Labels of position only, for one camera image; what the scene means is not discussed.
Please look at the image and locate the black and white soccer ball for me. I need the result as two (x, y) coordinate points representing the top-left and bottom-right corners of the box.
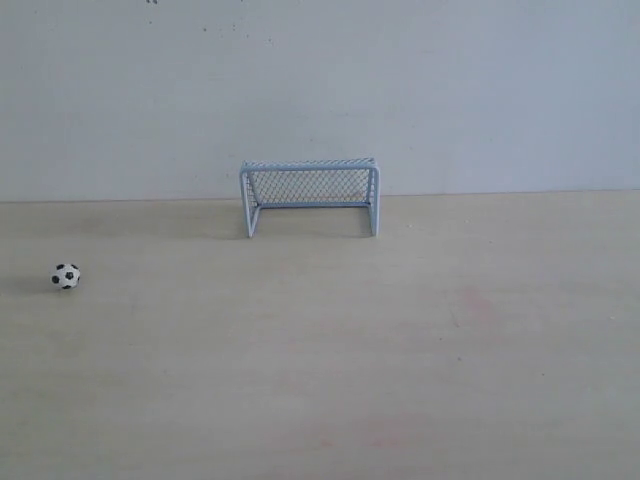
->
(50, 263), (81, 290)

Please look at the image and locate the small white soccer goal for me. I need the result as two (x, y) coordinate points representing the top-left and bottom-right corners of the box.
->
(239, 157), (381, 238)

